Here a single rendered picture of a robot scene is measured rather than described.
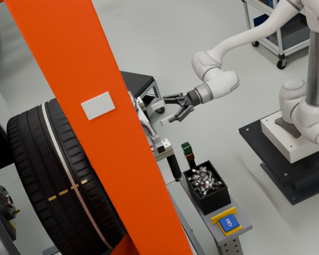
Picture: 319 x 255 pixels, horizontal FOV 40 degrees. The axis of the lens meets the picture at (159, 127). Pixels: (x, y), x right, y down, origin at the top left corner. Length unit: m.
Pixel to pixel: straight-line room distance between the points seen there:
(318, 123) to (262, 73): 1.50
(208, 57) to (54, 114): 0.83
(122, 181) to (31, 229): 1.89
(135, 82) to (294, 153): 1.38
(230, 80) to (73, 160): 0.86
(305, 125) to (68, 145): 1.12
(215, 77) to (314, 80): 0.43
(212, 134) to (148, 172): 1.90
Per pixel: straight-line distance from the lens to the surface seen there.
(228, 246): 2.26
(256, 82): 3.49
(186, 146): 2.09
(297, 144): 2.37
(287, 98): 2.29
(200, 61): 2.16
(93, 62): 1.02
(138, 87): 3.19
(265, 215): 2.58
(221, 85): 2.05
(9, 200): 1.97
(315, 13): 1.88
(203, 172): 2.08
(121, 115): 1.11
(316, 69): 2.03
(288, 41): 3.51
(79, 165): 1.56
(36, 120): 1.70
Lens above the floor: 2.05
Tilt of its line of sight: 38 degrees down
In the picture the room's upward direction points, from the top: 20 degrees counter-clockwise
